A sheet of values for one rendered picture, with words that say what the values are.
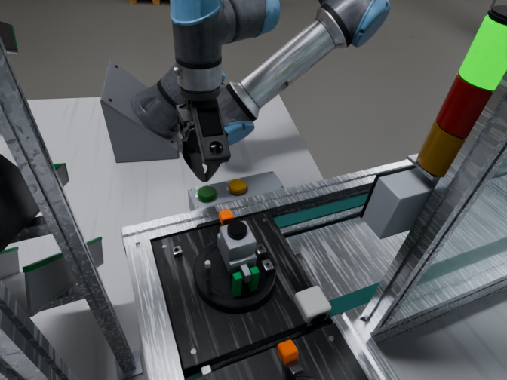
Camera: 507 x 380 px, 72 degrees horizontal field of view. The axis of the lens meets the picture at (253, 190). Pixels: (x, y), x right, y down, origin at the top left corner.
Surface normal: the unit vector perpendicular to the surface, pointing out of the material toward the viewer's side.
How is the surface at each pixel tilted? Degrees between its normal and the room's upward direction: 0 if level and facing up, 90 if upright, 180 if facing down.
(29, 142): 90
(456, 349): 0
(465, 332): 0
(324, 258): 0
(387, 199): 90
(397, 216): 90
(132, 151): 90
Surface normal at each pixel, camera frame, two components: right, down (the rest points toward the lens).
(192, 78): -0.16, 0.67
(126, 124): 0.20, 0.68
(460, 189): -0.92, 0.22
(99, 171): 0.07, -0.73
